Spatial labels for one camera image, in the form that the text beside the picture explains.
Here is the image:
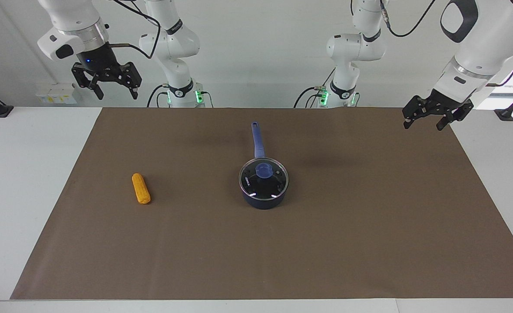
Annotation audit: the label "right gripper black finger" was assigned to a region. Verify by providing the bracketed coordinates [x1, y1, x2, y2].
[124, 62, 142, 100]
[72, 63, 105, 100]

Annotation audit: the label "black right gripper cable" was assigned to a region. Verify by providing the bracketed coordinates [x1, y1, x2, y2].
[108, 0, 162, 60]

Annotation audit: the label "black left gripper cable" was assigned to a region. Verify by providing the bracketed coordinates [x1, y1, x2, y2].
[380, 0, 513, 87]

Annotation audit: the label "yellow corn cob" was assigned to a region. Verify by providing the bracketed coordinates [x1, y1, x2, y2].
[132, 173, 152, 205]

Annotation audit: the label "white wall socket boxes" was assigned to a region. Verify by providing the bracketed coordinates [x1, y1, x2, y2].
[36, 83, 78, 105]

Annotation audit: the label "brown table mat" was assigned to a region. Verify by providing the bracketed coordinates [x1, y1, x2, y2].
[10, 107, 513, 300]

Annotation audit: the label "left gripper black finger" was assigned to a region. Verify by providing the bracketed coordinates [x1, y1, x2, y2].
[402, 97, 430, 130]
[437, 100, 474, 131]

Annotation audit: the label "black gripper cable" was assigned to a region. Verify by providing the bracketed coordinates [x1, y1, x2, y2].
[108, 0, 162, 60]
[380, 0, 513, 87]

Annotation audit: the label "glass lid blue knob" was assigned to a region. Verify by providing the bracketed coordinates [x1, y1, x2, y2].
[239, 157, 290, 200]

